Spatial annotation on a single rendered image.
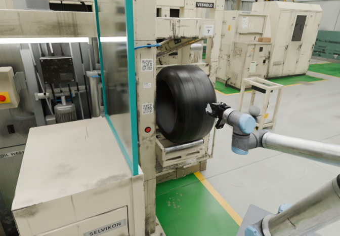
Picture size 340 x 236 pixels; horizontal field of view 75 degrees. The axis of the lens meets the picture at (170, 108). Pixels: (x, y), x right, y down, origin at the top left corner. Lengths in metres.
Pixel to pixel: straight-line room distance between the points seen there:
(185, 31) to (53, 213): 1.43
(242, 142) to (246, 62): 4.92
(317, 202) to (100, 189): 0.75
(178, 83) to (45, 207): 0.97
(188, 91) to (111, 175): 0.78
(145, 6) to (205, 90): 0.62
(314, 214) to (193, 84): 0.91
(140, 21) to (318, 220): 1.22
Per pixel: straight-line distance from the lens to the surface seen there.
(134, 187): 0.85
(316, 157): 1.11
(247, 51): 6.00
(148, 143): 1.60
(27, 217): 0.84
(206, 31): 1.87
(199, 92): 1.43
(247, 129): 1.17
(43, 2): 1.57
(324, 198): 0.96
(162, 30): 1.69
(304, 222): 1.06
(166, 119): 1.89
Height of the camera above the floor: 1.79
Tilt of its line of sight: 23 degrees down
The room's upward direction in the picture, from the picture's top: 2 degrees clockwise
